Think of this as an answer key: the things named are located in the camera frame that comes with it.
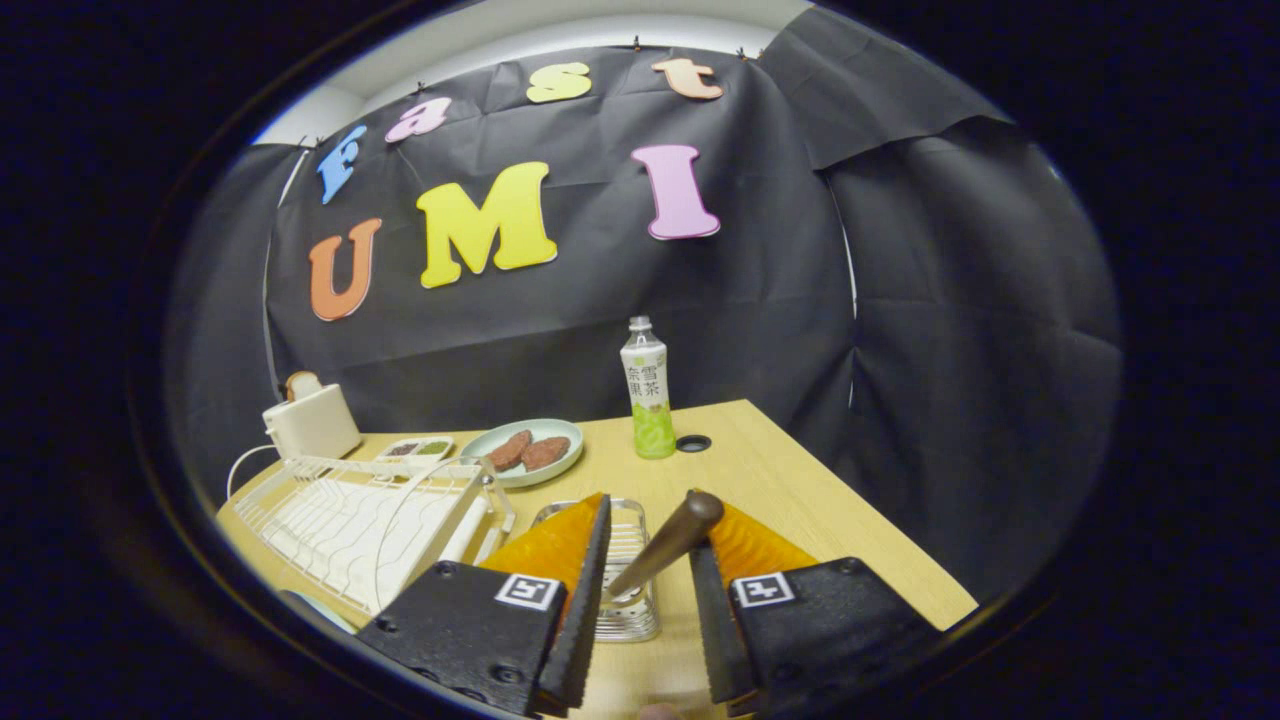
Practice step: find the light green plate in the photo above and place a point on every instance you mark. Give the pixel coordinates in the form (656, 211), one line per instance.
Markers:
(535, 428)
(320, 612)

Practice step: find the toast bread slice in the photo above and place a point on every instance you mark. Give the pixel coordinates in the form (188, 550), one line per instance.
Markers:
(303, 383)

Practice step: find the black table grommet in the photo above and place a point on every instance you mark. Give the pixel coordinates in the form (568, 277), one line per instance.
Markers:
(694, 443)

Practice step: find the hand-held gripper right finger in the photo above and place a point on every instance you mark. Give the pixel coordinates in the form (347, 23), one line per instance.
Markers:
(710, 640)

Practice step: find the white divided grain tray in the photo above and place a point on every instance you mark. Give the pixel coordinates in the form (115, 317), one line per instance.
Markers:
(400, 458)

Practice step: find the green tea bottle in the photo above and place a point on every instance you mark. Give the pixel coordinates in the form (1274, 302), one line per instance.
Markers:
(648, 400)

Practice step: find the brown fried meat piece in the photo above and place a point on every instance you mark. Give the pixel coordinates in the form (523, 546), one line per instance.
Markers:
(547, 453)
(508, 452)

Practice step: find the white toaster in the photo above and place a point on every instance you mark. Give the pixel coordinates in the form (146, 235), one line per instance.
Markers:
(315, 425)

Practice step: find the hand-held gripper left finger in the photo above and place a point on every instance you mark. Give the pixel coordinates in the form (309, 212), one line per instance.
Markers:
(585, 620)

